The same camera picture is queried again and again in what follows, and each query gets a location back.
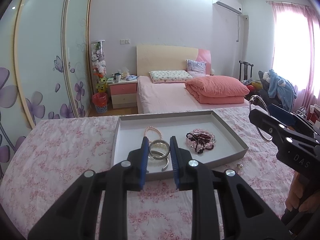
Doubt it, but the thin silver hoop bangle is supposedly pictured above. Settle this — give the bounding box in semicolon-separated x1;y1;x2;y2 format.
249;95;273;142

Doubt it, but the black bead bracelet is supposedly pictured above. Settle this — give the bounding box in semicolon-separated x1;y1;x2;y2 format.
186;130;216;155

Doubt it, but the large pink bead bracelet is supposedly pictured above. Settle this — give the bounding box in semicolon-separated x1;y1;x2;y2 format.
185;128;217;155

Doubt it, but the silver band ring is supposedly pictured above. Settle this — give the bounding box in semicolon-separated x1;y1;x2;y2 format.
149;139;171;160

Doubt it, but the silver cuff bangle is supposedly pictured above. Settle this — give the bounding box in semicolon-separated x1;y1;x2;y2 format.
147;151;169;173

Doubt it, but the person right hand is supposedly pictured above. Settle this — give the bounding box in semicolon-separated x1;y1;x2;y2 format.
285;172;308;212

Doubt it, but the blue plush clothing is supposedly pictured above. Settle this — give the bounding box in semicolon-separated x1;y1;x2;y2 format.
263;69;297;112

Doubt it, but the floral pink tablecloth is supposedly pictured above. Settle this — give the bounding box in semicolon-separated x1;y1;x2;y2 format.
1;107;293;239

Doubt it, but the dark wooden chair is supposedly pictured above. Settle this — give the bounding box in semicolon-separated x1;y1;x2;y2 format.
239;61;254;81

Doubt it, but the grey shallow cardboard tray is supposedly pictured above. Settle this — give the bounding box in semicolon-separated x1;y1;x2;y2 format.
110;110;249;182

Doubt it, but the pink window curtain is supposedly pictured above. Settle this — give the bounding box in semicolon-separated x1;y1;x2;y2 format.
270;2;319;110

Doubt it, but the folded salmon duvet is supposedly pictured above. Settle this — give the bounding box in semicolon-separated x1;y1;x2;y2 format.
185;75;249;105

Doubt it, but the red waste bin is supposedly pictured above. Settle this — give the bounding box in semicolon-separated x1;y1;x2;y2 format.
92;92;108;113

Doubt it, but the lilac patterned pillow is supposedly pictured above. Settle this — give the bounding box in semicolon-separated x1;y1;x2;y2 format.
187;60;206;78

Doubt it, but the pink bedside cabinet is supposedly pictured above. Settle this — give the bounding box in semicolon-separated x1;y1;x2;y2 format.
109;79;138;109

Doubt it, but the plush toy display tube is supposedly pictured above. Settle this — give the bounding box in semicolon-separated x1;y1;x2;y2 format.
91;40;107;94

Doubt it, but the floral white pillow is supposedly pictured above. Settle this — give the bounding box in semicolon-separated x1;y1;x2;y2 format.
149;70;193;83

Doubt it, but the pink bed with headboard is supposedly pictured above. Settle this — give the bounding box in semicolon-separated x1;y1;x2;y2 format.
137;45;248;114

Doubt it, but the floral sliding wardrobe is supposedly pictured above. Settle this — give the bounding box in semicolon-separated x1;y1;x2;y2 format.
1;0;91;173

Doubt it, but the pink pearl bracelet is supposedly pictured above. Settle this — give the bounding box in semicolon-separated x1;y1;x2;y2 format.
144;126;163;140

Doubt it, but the white wall air conditioner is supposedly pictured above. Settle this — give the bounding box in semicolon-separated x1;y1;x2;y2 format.
213;0;242;15

